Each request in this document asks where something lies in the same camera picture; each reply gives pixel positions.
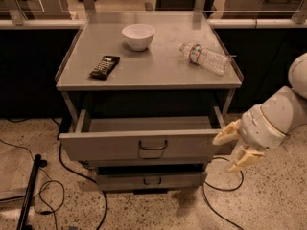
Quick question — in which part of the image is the grey metal drawer cabinet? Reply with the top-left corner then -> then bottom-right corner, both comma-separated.
57,11 -> 243,177

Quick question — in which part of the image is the grey bottom drawer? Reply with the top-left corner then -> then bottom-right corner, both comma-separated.
96,172 -> 207,192

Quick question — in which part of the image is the white ceramic bowl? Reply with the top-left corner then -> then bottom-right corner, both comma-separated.
122,24 -> 155,51

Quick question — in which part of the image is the black floor cable right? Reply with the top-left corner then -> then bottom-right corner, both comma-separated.
201,156 -> 246,230

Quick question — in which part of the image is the black mesh office chair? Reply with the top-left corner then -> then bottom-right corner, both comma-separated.
145,0 -> 216,17

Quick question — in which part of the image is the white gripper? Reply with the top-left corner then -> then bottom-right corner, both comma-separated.
212,104 -> 286,173

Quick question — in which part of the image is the clear plastic water bottle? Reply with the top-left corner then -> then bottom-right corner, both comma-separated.
179,43 -> 230,76

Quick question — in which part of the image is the dark snack bar packet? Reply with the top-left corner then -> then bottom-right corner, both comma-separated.
89,56 -> 120,80

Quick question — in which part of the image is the grey middle drawer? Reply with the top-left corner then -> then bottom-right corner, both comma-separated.
85,156 -> 214,169

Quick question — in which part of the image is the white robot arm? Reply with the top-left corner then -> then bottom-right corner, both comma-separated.
213,53 -> 307,173

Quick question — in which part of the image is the white rail ledge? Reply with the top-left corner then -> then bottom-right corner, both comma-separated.
0,18 -> 307,30

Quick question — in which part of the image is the grey drawer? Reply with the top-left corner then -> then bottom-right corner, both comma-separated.
85,156 -> 214,169
59,110 -> 233,161
96,172 -> 207,192

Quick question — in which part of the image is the grey top drawer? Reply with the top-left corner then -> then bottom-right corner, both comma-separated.
59,110 -> 233,161

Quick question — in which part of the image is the clear acrylic barrier panel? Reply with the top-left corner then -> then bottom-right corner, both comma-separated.
1,0 -> 306,24

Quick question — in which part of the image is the black metal stand bar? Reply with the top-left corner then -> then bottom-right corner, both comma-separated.
16,154 -> 42,230

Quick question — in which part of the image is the thin black looped cable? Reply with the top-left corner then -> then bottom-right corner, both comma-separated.
0,138 -> 66,230

